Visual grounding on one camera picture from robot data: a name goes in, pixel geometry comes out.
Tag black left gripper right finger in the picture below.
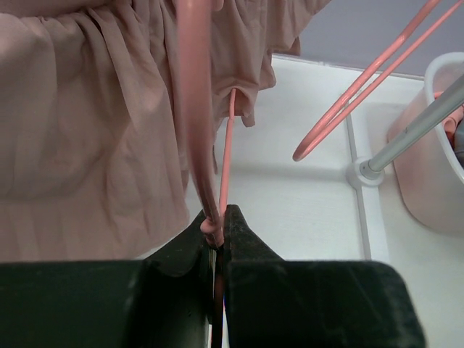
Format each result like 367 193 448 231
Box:
224 205 426 347

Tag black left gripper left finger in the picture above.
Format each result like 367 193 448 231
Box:
1 214 212 347

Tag coral pink skirt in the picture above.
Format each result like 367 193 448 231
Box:
442 105 463 147

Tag pink denim skirt hanger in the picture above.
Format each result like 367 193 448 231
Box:
177 1 236 347

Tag blue denim skirt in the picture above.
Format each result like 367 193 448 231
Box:
453 120 464 165

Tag white clothes rack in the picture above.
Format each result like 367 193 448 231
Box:
346 77 463 264

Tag dusty pink dress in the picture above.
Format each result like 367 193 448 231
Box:
0 0 333 264

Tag white plastic basin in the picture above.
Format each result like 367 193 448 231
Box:
387 52 463 235

